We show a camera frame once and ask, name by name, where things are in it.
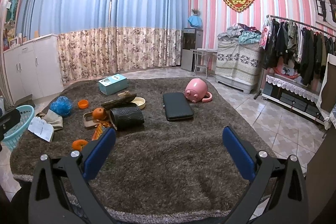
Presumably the orange snack bag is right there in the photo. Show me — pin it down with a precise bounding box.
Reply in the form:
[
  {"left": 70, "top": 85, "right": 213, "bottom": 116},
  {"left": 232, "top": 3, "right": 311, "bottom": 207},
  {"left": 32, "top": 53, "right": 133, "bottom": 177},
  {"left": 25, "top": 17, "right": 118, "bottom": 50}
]
[{"left": 92, "top": 121, "right": 112, "bottom": 140}]

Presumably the black cylinder cup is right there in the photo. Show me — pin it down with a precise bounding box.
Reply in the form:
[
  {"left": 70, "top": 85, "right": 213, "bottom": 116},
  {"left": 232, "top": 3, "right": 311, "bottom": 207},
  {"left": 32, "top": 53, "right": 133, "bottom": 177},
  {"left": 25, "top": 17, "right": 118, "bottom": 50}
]
[{"left": 110, "top": 106, "right": 144, "bottom": 131}]

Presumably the beige cloth bag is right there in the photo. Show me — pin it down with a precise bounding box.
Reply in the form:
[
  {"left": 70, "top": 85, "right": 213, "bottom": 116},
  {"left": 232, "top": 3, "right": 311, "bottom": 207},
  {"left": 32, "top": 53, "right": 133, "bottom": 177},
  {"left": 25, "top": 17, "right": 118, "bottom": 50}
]
[{"left": 37, "top": 109, "right": 63, "bottom": 131}]

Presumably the light blue plastic basket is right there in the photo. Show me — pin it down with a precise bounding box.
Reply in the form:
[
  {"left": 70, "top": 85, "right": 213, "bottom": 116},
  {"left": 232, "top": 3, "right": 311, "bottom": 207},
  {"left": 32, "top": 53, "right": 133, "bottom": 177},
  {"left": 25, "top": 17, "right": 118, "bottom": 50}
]
[{"left": 1, "top": 105, "right": 35, "bottom": 151}]

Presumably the orange fruit near gripper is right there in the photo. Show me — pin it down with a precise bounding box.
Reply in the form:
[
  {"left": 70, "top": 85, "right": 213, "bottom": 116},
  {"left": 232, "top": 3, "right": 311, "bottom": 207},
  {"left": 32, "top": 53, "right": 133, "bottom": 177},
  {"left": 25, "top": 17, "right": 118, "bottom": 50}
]
[{"left": 72, "top": 139, "right": 88, "bottom": 151}]

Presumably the brown tray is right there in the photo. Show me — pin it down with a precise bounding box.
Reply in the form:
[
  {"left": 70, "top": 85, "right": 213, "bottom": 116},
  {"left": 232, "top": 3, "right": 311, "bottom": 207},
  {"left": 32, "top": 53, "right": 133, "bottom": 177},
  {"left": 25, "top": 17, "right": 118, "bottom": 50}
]
[{"left": 83, "top": 111, "right": 100, "bottom": 129}]

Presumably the orange fruit on tray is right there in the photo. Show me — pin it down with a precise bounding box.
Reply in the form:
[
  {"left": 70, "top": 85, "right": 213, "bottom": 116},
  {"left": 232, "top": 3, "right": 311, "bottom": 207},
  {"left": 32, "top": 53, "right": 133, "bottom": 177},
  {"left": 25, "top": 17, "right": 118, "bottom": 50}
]
[{"left": 92, "top": 107, "right": 107, "bottom": 121}]

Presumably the small orange bowl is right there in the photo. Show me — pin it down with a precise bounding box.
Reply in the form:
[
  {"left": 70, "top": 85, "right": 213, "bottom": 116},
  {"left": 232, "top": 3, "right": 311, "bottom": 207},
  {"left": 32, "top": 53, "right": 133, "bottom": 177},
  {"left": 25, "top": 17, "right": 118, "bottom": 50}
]
[{"left": 77, "top": 100, "right": 89, "bottom": 109}]

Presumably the blue plastic bag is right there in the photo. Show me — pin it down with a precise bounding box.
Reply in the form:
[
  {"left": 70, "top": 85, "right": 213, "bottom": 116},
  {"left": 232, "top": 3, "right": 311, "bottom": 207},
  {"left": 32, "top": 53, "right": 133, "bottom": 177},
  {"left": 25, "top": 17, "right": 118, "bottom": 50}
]
[{"left": 50, "top": 96, "right": 73, "bottom": 117}]

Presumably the white paper booklet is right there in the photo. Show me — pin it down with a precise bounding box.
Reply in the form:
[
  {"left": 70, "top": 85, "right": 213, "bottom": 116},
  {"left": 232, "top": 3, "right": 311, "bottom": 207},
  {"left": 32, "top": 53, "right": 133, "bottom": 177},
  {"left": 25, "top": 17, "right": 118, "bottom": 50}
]
[{"left": 28, "top": 117, "right": 54, "bottom": 143}]

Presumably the crumpled dark wrapper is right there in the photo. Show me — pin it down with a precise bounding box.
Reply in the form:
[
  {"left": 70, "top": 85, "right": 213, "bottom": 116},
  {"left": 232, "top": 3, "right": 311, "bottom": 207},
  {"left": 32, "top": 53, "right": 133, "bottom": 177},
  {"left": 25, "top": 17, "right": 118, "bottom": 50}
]
[{"left": 101, "top": 90, "right": 137, "bottom": 110}]

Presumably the cream round bowl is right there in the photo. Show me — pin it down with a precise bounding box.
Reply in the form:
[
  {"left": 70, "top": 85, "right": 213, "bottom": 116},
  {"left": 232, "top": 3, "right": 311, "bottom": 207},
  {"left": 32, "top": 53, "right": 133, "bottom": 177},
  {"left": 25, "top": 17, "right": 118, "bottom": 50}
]
[{"left": 132, "top": 97, "right": 146, "bottom": 110}]

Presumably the teal cardboard box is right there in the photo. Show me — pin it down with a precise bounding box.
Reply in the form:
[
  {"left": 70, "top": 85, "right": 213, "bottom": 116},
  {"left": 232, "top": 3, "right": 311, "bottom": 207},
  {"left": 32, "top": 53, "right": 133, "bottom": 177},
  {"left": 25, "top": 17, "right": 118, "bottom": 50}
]
[{"left": 98, "top": 74, "right": 128, "bottom": 96}]

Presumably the pink pig cup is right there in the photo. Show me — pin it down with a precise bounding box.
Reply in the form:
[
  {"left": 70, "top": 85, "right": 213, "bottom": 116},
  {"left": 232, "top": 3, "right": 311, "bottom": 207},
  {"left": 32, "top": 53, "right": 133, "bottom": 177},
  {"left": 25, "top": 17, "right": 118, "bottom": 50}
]
[{"left": 184, "top": 78, "right": 213, "bottom": 103}]

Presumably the black flat case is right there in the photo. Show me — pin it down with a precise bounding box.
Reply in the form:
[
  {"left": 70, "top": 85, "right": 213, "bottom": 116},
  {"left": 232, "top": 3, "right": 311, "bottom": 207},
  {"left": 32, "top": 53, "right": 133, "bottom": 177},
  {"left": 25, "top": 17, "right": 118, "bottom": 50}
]
[{"left": 163, "top": 92, "right": 194, "bottom": 122}]

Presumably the low shelf lace cover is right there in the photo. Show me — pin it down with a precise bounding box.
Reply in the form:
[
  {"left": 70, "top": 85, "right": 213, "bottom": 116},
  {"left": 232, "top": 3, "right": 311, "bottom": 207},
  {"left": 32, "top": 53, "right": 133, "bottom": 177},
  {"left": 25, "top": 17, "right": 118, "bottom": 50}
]
[{"left": 261, "top": 75, "right": 324, "bottom": 124}]

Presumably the patterned covered chest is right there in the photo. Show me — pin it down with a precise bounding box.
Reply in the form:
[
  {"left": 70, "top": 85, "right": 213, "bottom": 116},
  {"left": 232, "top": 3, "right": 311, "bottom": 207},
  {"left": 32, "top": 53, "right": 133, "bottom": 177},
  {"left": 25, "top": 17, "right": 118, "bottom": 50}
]
[{"left": 215, "top": 38, "right": 261, "bottom": 94}]

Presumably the folding metal table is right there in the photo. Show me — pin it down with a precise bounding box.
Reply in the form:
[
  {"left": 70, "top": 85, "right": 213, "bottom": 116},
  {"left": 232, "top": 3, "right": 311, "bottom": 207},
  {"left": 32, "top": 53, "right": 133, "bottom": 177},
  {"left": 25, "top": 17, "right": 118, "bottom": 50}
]
[{"left": 192, "top": 48, "right": 218, "bottom": 78}]

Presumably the white cabinet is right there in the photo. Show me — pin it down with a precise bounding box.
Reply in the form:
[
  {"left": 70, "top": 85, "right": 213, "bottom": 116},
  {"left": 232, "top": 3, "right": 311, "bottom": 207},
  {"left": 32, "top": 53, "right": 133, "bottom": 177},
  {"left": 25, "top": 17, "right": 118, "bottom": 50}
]
[{"left": 4, "top": 34, "right": 64, "bottom": 103}]

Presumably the pile of clothes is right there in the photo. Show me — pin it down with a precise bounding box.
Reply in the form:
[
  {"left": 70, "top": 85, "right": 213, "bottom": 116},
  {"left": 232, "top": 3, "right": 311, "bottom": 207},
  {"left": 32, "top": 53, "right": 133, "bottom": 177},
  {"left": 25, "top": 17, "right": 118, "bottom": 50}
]
[{"left": 217, "top": 23, "right": 261, "bottom": 44}]

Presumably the clothes rack with clothes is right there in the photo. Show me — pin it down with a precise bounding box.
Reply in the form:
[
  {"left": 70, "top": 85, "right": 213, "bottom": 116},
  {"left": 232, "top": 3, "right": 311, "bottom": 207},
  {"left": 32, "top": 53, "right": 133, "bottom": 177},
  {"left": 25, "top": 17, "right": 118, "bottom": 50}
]
[{"left": 254, "top": 15, "right": 335, "bottom": 99}]

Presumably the water dispenser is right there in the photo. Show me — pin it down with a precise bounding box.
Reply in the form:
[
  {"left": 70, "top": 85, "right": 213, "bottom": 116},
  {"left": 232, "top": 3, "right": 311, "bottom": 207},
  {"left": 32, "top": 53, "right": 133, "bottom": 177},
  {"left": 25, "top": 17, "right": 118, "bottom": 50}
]
[{"left": 181, "top": 28, "right": 203, "bottom": 72}]

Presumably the blue covered plant pot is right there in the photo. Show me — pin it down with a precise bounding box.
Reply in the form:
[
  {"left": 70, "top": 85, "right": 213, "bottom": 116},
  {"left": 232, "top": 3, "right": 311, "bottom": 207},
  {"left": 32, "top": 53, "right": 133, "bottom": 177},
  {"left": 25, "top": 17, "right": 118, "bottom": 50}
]
[{"left": 188, "top": 9, "right": 203, "bottom": 29}]

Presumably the blue floral curtain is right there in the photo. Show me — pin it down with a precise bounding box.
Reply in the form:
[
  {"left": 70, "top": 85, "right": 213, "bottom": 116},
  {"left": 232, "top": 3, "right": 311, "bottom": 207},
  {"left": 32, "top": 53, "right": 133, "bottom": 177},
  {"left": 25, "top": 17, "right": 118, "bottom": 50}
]
[{"left": 17, "top": 0, "right": 188, "bottom": 83}]

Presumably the framed black white poster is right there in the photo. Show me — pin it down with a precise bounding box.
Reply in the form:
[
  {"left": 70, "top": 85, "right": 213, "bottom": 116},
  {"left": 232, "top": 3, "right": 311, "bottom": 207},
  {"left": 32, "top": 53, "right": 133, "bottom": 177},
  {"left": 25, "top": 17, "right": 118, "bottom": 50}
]
[{"left": 314, "top": 0, "right": 335, "bottom": 29}]

